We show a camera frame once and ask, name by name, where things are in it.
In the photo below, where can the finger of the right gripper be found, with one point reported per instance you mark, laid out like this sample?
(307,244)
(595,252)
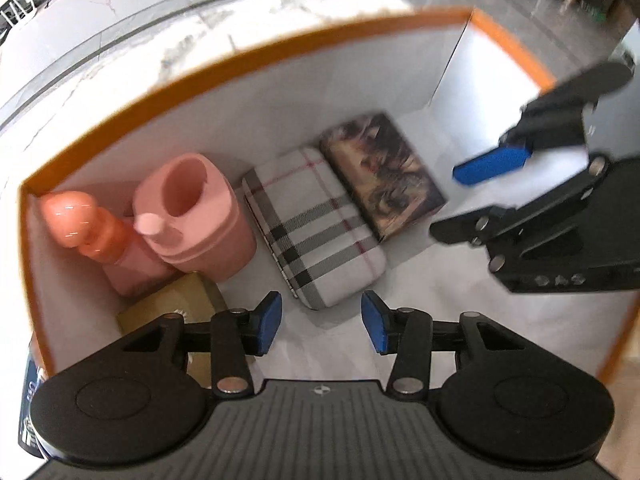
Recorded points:
(476,227)
(555,119)

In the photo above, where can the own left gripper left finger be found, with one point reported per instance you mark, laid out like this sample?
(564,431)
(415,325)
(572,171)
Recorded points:
(237,334)

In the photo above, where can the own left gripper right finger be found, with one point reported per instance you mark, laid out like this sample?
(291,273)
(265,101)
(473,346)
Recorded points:
(406,334)

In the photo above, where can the brown jewelry box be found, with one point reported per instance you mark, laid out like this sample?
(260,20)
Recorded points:
(192,295)

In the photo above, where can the dark patterned case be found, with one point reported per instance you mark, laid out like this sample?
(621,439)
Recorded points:
(382,172)

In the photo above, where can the orange cardboard box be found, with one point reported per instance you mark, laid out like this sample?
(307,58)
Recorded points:
(452,79)

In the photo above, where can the plaid check case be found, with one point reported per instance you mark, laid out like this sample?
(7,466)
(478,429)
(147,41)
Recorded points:
(323,247)

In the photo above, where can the pink cup with lid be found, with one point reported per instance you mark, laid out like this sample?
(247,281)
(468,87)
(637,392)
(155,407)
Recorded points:
(188,213)

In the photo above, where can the pink orange bottle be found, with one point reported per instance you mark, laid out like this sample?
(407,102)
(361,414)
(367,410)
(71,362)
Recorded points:
(76,220)

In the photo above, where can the dark spray can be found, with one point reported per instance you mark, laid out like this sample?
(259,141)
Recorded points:
(26,436)

